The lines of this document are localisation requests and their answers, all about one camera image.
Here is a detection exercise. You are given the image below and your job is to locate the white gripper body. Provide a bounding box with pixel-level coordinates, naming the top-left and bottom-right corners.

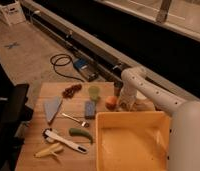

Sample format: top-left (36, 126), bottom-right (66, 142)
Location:
top-left (119, 86), bottom-right (137, 111)

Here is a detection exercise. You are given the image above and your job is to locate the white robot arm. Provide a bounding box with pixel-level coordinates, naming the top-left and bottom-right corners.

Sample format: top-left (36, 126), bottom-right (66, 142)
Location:
top-left (120, 67), bottom-right (200, 171)

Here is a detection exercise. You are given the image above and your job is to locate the white round cup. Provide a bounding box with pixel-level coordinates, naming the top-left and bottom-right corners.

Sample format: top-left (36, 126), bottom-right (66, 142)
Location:
top-left (135, 92), bottom-right (149, 111)

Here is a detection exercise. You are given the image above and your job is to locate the dark metal cup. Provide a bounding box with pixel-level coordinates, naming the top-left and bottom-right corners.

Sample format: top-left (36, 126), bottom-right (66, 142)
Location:
top-left (114, 82), bottom-right (123, 96)

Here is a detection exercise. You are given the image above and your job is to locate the green plastic cup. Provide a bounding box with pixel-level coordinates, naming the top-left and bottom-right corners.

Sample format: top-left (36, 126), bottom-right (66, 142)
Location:
top-left (88, 86), bottom-right (100, 101)

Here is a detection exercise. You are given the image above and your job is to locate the orange peach fruit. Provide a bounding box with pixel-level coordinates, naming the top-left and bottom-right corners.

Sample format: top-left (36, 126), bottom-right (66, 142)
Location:
top-left (105, 96), bottom-right (117, 110)

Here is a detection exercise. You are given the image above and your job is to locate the blue sponge block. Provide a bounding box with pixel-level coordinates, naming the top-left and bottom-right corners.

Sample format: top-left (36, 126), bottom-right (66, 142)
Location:
top-left (84, 101), bottom-right (96, 119)

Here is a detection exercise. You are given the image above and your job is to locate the yellow plastic bin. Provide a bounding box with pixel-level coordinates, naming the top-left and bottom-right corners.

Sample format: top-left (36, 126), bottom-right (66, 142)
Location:
top-left (96, 111), bottom-right (171, 171)

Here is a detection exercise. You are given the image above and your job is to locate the metal spoon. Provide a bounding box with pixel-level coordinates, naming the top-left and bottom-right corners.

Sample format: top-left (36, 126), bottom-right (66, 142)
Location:
top-left (61, 113), bottom-right (90, 128)

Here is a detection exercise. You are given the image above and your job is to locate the blue power device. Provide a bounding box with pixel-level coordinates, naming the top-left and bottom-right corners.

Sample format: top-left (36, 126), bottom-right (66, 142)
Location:
top-left (73, 59), bottom-right (98, 82)

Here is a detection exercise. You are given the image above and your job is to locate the green chili pepper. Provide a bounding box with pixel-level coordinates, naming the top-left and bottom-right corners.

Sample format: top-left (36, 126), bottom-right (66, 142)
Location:
top-left (69, 128), bottom-right (93, 144)

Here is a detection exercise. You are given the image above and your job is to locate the blue triangular cloth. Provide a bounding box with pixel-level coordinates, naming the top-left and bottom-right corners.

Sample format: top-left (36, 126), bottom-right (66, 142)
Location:
top-left (43, 97), bottom-right (62, 124)

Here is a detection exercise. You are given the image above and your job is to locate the yellow banana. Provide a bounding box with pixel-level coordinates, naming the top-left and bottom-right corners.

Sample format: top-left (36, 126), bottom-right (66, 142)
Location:
top-left (34, 143), bottom-right (63, 158)

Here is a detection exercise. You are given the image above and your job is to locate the white cardboard box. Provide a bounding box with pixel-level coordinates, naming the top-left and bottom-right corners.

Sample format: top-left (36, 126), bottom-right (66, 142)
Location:
top-left (0, 0), bottom-right (26, 26)

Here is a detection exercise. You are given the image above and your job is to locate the black cable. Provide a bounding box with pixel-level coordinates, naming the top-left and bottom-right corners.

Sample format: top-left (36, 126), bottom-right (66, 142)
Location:
top-left (49, 53), bottom-right (85, 83)

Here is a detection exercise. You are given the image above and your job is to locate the white black-handled tool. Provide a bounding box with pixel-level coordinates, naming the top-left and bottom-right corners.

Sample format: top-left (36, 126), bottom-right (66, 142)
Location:
top-left (43, 129), bottom-right (88, 154)

